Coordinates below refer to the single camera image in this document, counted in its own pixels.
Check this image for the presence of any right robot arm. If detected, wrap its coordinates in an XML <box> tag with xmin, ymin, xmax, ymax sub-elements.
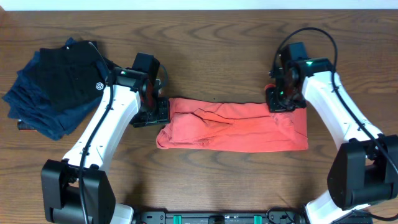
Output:
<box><xmin>266</xmin><ymin>42</ymin><xmax>397</xmax><ymax>223</ymax></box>

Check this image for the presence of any navy folded shirts stack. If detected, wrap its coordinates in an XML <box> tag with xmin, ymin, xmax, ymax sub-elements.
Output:
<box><xmin>3</xmin><ymin>38</ymin><xmax>115</xmax><ymax>141</ymax></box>

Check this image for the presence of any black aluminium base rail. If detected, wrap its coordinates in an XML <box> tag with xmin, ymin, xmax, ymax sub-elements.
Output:
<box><xmin>132</xmin><ymin>208</ymin><xmax>307</xmax><ymax>224</ymax></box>

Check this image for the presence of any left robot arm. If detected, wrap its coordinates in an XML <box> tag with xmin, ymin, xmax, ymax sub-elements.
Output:
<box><xmin>41</xmin><ymin>53</ymin><xmax>170</xmax><ymax>224</ymax></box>

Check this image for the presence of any red printed t-shirt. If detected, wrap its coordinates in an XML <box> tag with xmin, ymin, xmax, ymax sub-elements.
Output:
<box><xmin>156</xmin><ymin>98</ymin><xmax>308</xmax><ymax>152</ymax></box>

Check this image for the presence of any black polo shirt with logo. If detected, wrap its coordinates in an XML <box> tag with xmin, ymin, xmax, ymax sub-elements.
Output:
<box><xmin>27</xmin><ymin>40</ymin><xmax>106</xmax><ymax>111</ymax></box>

